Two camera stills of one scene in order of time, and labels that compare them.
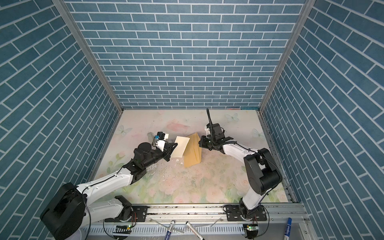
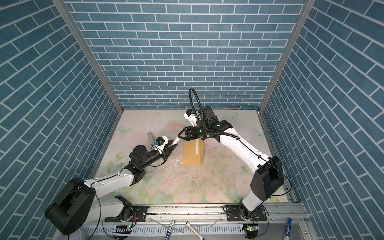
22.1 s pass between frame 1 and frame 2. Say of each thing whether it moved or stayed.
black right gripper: moved
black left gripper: stayed
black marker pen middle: stayed
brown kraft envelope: stayed
